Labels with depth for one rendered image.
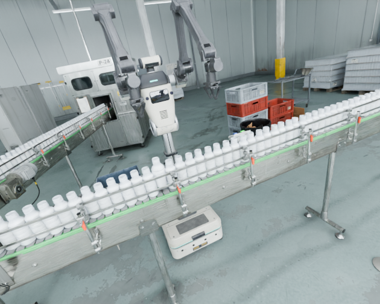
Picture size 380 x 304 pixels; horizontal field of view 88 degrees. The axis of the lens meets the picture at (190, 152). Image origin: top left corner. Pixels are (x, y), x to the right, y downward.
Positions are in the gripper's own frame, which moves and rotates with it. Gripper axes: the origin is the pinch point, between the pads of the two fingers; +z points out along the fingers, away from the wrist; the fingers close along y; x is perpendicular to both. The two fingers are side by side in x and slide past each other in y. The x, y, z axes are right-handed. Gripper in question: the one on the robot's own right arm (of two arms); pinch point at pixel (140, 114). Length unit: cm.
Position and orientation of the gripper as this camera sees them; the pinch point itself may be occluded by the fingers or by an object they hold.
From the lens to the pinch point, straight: 110.9
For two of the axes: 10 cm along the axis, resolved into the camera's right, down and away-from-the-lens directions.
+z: 1.8, 9.0, 3.9
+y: 3.8, 3.0, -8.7
